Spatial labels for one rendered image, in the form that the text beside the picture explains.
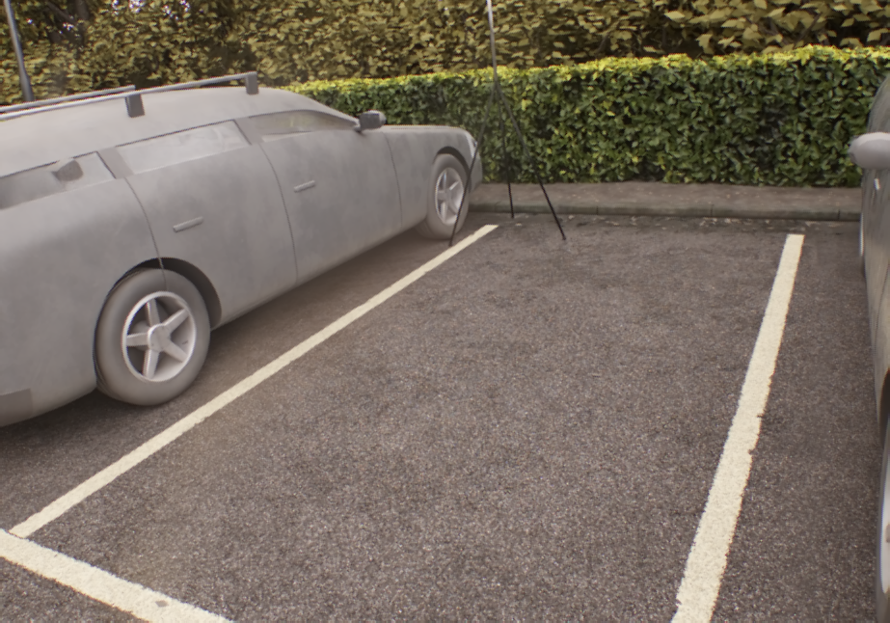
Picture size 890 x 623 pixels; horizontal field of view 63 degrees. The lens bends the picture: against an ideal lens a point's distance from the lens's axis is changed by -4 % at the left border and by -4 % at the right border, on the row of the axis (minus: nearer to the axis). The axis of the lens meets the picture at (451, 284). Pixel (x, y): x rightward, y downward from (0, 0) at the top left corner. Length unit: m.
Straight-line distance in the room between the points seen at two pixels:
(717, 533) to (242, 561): 1.54
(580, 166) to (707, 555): 5.05
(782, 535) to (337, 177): 3.25
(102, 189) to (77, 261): 0.37
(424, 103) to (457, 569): 5.76
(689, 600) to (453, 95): 5.76
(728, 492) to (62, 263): 2.76
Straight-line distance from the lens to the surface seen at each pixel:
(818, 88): 6.53
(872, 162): 2.81
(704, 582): 2.42
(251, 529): 2.84
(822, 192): 6.54
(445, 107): 7.54
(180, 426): 3.68
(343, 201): 4.77
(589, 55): 9.08
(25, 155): 3.71
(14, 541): 3.24
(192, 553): 2.82
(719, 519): 2.66
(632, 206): 6.28
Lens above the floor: 1.57
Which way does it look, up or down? 19 degrees down
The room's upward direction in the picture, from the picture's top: 6 degrees counter-clockwise
